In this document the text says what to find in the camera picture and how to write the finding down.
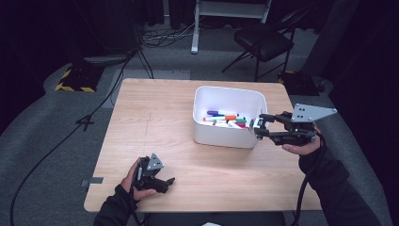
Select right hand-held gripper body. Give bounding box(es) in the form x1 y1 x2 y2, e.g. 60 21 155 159
272 103 338 147

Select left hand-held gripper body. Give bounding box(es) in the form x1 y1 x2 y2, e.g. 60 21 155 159
134 153 168 193

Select bright green marker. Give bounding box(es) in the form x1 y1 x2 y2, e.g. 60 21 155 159
215 118 247 125

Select orange marker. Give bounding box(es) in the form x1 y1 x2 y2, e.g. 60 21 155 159
202 114 238 123

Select white plastic bin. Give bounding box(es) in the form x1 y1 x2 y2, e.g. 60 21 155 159
192 85 270 149

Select purple marker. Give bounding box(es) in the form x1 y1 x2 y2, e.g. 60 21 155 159
206 109 240 118

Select person's right hand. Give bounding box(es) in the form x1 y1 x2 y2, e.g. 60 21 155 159
280 123 323 156

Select person's left hand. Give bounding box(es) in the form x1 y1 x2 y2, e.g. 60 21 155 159
120 157 157 202

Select grey tape piece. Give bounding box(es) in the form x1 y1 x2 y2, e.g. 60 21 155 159
80 176 104 188

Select black folding chair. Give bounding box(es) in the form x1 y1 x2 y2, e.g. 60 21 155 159
220 8 311 83

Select grey curtain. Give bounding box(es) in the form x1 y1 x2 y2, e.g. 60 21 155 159
302 0 360 76

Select white metal stand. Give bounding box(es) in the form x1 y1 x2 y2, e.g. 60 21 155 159
190 0 273 55

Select yellow striped black base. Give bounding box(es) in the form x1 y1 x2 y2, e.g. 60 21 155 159
55 64 104 93

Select grey stand base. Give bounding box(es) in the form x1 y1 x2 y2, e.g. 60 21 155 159
83 55 130 66

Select left hand-held gripper cable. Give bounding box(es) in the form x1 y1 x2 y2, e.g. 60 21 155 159
130 166 147 226

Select hand-held gripper cable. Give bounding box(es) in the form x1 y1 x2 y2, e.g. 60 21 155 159
290 133 327 226
130 166 147 226

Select right hand-held gripper cable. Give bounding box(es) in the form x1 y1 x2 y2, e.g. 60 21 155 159
290 133 327 226

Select long black floor cable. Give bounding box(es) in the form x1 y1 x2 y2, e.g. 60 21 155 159
8 46 139 226

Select short black floor cable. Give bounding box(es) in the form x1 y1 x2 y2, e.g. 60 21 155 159
136 46 155 80

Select bundle of floor cables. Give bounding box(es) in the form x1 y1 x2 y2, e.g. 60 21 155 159
139 18 201 50

